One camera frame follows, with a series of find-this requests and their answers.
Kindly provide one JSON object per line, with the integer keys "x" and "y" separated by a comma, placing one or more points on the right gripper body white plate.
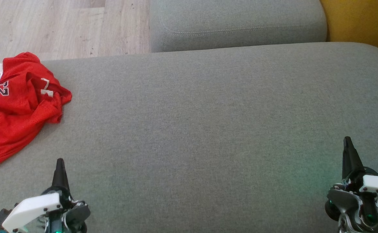
{"x": 376, "y": 187}

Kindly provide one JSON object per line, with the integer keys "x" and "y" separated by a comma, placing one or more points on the red jersey with white label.
{"x": 23, "y": 66}

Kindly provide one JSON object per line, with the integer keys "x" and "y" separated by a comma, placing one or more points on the large grey sofa seat cushion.
{"x": 192, "y": 129}

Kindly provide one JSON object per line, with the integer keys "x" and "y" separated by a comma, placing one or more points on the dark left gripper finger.
{"x": 64, "y": 179}
{"x": 57, "y": 179}

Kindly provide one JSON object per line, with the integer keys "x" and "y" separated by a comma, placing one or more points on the big yellow sofa back cushion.
{"x": 363, "y": 19}

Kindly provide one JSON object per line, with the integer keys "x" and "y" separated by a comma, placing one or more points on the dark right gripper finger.
{"x": 356, "y": 166}
{"x": 347, "y": 165}

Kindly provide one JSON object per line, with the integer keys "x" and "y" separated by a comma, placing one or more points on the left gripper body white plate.
{"x": 30, "y": 207}

